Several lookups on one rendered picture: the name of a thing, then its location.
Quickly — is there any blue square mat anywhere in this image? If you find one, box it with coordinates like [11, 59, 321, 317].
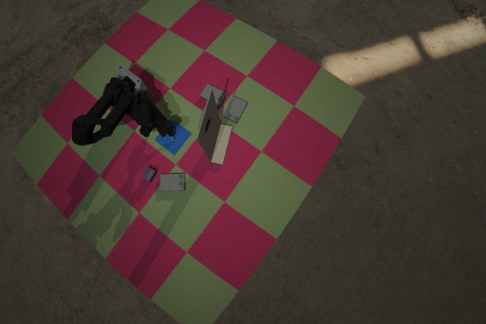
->
[154, 120, 191, 155]

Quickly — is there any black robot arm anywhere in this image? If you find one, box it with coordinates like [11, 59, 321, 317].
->
[72, 76, 156, 146]

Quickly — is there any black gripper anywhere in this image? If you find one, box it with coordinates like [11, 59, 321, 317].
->
[151, 106, 174, 137]

